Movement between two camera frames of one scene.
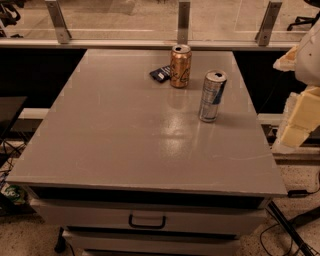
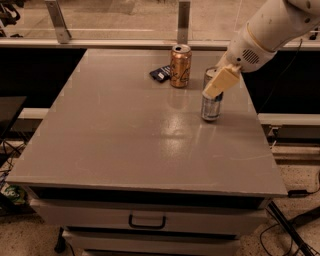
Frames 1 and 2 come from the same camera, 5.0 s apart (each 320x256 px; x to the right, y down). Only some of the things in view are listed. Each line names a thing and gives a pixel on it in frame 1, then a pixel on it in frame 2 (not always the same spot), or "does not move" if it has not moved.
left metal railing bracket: [58, 21] does not move
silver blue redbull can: [213, 89] does not move
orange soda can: [180, 66] does not move
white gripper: [309, 61] → [245, 50]
